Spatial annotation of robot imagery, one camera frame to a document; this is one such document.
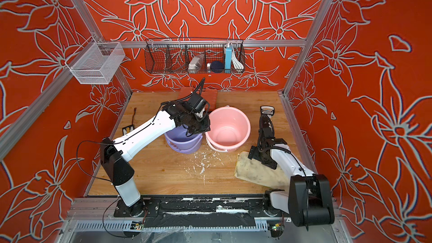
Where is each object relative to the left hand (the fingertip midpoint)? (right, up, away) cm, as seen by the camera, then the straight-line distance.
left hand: (212, 128), depth 77 cm
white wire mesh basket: (-65, +35, +15) cm, 75 cm away
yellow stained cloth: (+26, -24, +5) cm, 36 cm away
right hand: (+23, -17, +9) cm, 30 cm away
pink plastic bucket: (+10, -2, +13) cm, 16 cm away
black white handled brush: (+33, -3, +23) cm, 41 cm away
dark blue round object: (+3, +33, +16) cm, 37 cm away
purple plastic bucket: (-16, -6, -1) cm, 17 cm away
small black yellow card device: (-51, -3, +21) cm, 56 cm away
